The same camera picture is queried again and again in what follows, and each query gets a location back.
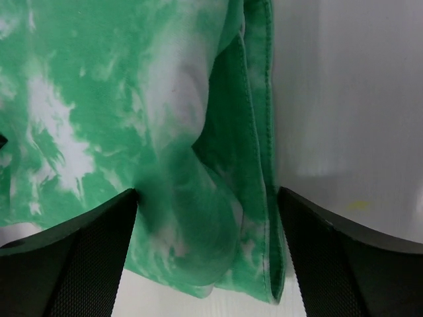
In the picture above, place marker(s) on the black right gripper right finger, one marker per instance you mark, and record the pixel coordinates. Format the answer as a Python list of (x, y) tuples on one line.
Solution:
[(347, 269)]

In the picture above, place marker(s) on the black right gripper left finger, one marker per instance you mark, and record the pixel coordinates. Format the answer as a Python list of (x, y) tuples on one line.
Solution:
[(71, 269)]

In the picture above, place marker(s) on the green tie-dye trousers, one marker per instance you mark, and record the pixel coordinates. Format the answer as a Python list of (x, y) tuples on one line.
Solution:
[(171, 98)]

